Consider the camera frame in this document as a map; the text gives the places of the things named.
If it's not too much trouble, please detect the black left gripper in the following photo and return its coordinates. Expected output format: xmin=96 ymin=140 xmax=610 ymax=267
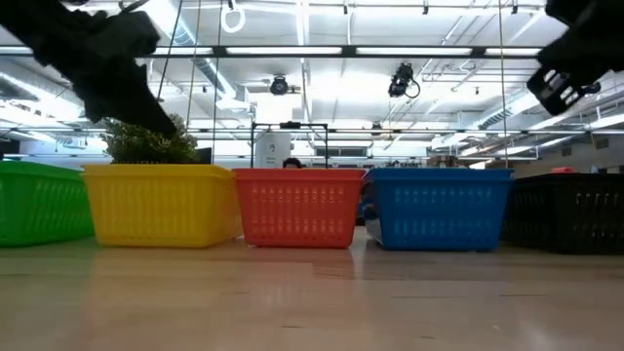
xmin=36 ymin=10 xmax=177 ymax=138

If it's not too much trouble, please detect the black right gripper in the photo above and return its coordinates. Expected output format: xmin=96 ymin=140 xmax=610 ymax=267
xmin=526 ymin=28 xmax=624 ymax=117

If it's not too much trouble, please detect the yellow plastic basket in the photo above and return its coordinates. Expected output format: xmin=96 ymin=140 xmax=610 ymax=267
xmin=80 ymin=164 xmax=244 ymax=249
xmin=80 ymin=164 xmax=235 ymax=173

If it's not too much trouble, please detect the black plastic basket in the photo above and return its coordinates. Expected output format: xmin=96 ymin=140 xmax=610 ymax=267
xmin=511 ymin=173 xmax=624 ymax=180
xmin=500 ymin=173 xmax=624 ymax=254

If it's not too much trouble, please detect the green plastic basket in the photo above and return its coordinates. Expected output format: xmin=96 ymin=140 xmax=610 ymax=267
xmin=0 ymin=160 xmax=84 ymax=172
xmin=0 ymin=160 xmax=97 ymax=248

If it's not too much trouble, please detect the blue plastic basket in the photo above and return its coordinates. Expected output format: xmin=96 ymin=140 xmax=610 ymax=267
xmin=363 ymin=168 xmax=516 ymax=253
xmin=365 ymin=168 xmax=516 ymax=176

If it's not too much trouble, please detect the orange plastic basket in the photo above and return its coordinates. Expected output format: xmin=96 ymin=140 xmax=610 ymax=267
xmin=232 ymin=168 xmax=367 ymax=176
xmin=232 ymin=168 xmax=367 ymax=250

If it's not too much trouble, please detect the potted green plant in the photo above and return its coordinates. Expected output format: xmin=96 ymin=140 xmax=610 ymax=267
xmin=100 ymin=114 xmax=201 ymax=166

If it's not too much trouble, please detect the white cabinet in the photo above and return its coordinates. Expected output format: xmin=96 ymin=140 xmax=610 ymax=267
xmin=253 ymin=132 xmax=293 ymax=170

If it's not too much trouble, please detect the silver ventilation duct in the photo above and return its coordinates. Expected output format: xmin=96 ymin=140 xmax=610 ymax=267
xmin=145 ymin=0 xmax=254 ymax=111

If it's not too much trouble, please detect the white hanging ring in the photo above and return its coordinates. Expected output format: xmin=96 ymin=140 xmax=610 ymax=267
xmin=219 ymin=3 xmax=247 ymax=34

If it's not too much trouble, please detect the black camera with cable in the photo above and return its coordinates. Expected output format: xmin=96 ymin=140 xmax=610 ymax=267
xmin=387 ymin=61 xmax=421 ymax=99

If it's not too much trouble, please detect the round black ceiling camera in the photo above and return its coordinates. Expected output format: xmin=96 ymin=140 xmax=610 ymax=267
xmin=268 ymin=75 xmax=292 ymax=98

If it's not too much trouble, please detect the black stand frame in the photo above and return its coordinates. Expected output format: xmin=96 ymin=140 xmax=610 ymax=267
xmin=250 ymin=121 xmax=331 ymax=170

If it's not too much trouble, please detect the black metal rig frame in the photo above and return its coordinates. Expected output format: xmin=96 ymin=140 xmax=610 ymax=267
xmin=0 ymin=0 xmax=547 ymax=170

